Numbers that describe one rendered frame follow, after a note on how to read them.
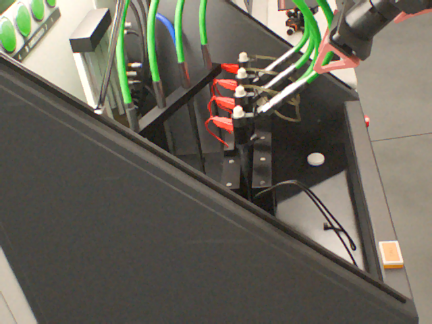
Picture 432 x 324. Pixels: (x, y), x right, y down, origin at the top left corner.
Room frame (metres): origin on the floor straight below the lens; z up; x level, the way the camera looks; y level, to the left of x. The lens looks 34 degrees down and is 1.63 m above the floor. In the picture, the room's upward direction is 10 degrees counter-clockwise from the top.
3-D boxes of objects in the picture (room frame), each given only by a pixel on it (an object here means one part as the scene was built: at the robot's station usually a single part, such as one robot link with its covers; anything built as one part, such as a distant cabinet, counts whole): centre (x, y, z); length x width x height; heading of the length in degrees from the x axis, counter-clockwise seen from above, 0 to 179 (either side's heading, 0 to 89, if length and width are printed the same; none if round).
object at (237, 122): (0.90, -0.07, 1.01); 0.05 x 0.03 x 0.21; 80
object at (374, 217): (0.86, -0.29, 0.87); 0.62 x 0.04 x 0.16; 170
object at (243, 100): (0.98, -0.08, 1.01); 0.05 x 0.03 x 0.21; 80
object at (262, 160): (1.02, -0.08, 0.91); 0.34 x 0.10 x 0.15; 170
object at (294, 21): (1.60, -0.33, 1.01); 0.23 x 0.11 x 0.06; 170
